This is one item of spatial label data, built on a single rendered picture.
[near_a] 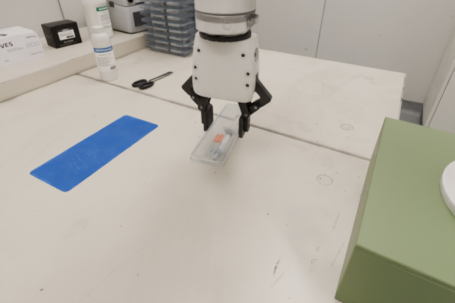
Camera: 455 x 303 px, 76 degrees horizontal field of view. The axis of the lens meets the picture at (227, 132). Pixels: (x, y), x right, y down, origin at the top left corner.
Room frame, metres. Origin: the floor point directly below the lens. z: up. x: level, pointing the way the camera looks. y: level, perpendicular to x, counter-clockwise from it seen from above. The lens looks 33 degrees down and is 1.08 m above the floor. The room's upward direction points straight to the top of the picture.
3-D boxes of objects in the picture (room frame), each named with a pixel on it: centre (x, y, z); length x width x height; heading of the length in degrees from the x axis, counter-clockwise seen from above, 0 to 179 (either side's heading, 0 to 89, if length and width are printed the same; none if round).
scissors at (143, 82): (0.78, 0.21, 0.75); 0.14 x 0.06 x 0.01; 147
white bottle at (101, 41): (0.79, 0.34, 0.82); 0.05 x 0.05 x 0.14
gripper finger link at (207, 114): (0.44, 0.05, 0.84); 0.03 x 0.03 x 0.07; 72
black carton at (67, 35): (0.98, 0.55, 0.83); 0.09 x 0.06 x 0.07; 143
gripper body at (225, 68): (0.43, 0.00, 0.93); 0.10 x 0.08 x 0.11; 72
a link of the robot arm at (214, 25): (0.43, 0.00, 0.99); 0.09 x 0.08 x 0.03; 72
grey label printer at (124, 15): (1.23, 0.39, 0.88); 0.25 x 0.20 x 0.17; 54
